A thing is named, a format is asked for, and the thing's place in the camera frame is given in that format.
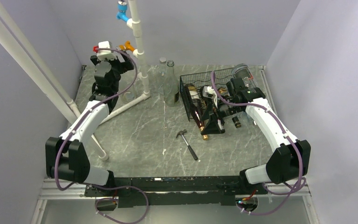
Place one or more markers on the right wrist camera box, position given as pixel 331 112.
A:
pixel 209 92

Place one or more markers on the orange pipe nozzle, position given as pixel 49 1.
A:
pixel 126 47

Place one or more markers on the clear bottle dark label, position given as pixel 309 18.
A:
pixel 242 71

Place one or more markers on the white pvc pipe frame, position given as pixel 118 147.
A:
pixel 13 40

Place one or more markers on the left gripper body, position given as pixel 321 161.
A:
pixel 120 68

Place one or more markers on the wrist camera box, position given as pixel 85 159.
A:
pixel 209 92
pixel 104 55

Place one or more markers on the black wire wine rack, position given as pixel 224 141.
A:
pixel 200 79

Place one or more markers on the round clear glass bottle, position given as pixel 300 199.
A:
pixel 161 70

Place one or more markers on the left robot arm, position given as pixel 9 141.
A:
pixel 66 157

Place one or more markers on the small grey hammer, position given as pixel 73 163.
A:
pixel 190 149

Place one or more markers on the red wine bottle gold cap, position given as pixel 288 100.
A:
pixel 195 107

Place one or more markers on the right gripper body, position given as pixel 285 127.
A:
pixel 224 110

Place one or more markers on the clear bottle white label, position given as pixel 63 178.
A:
pixel 133 92

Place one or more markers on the clear frosted wine bottle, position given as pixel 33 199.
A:
pixel 170 85

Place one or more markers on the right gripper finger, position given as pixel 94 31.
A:
pixel 213 122
pixel 209 107

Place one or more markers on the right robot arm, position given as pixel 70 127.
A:
pixel 290 156

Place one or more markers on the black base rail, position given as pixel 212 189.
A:
pixel 138 191

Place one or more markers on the blue pipe nozzle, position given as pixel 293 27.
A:
pixel 122 9

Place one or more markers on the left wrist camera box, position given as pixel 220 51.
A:
pixel 104 55

